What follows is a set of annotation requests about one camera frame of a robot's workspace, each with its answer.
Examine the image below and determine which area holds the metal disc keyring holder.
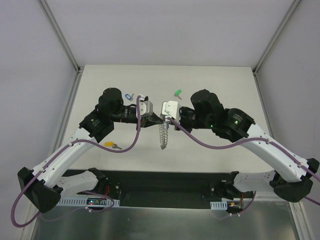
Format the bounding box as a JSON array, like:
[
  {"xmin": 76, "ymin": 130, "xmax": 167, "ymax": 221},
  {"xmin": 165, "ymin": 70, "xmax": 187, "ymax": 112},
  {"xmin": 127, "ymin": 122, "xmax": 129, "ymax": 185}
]
[{"xmin": 158, "ymin": 122, "xmax": 168, "ymax": 150}]

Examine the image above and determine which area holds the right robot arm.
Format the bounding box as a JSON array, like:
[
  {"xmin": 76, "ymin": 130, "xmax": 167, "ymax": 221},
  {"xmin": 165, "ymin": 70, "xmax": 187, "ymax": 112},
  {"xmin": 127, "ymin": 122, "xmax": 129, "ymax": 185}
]
[{"xmin": 167, "ymin": 89, "xmax": 320, "ymax": 203}]

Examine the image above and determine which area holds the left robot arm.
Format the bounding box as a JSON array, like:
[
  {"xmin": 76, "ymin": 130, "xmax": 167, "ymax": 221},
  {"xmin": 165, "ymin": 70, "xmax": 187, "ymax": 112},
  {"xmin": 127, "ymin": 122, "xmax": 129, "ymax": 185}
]
[{"xmin": 17, "ymin": 87, "xmax": 164, "ymax": 213}]

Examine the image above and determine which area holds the key with green tag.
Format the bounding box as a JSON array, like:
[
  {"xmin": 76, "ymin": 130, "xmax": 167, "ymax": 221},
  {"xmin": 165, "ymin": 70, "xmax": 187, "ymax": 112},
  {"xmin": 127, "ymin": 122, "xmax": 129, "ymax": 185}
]
[{"xmin": 174, "ymin": 89, "xmax": 182, "ymax": 100}]

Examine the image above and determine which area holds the key with blue outlined tag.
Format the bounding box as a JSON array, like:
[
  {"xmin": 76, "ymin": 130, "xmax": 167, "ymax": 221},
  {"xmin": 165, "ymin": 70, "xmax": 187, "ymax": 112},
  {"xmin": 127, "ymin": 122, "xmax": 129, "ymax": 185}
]
[{"xmin": 124, "ymin": 93, "xmax": 134, "ymax": 101}]

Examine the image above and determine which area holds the key with yellow tag lower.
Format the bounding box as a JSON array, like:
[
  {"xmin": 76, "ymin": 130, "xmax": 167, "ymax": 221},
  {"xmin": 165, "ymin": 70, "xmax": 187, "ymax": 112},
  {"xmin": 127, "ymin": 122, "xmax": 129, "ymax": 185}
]
[{"xmin": 104, "ymin": 141, "xmax": 122, "ymax": 150}]

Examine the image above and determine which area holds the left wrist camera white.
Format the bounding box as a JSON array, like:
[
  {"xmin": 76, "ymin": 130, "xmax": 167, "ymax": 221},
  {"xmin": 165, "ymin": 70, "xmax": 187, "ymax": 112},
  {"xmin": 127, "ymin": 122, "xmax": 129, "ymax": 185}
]
[{"xmin": 136, "ymin": 94, "xmax": 154, "ymax": 118}]

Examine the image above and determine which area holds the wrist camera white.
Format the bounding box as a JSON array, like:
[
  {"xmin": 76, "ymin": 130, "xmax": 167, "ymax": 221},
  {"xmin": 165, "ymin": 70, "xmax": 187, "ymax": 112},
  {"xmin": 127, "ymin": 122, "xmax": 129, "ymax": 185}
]
[
  {"xmin": 136, "ymin": 94, "xmax": 154, "ymax": 118},
  {"xmin": 160, "ymin": 100, "xmax": 181, "ymax": 122}
]

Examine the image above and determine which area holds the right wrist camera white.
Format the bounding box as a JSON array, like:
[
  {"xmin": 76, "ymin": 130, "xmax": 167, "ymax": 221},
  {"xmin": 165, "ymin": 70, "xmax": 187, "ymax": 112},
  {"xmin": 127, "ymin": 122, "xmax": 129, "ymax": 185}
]
[{"xmin": 160, "ymin": 100, "xmax": 181, "ymax": 122}]

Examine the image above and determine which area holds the left aluminium frame post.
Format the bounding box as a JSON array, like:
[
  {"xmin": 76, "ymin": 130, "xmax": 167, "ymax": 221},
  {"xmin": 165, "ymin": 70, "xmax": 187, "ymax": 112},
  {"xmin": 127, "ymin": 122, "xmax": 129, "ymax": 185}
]
[{"xmin": 38, "ymin": 0, "xmax": 83, "ymax": 73}]

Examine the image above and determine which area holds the aluminium frame post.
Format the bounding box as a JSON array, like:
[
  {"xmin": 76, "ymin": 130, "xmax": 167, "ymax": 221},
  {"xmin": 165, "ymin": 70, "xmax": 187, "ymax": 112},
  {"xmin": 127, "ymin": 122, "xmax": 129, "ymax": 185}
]
[
  {"xmin": 252, "ymin": 0, "xmax": 305, "ymax": 75},
  {"xmin": 38, "ymin": 0, "xmax": 83, "ymax": 73}
]

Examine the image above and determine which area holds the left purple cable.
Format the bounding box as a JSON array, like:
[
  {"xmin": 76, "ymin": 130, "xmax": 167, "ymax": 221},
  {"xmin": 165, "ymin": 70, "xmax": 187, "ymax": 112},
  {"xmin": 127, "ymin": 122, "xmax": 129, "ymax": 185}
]
[{"xmin": 10, "ymin": 96, "xmax": 145, "ymax": 228}]

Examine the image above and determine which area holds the right aluminium frame post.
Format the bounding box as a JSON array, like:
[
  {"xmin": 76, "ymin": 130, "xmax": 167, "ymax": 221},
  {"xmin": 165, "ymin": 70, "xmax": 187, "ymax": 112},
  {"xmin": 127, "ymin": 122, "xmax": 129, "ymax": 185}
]
[{"xmin": 252, "ymin": 0, "xmax": 305, "ymax": 75}]

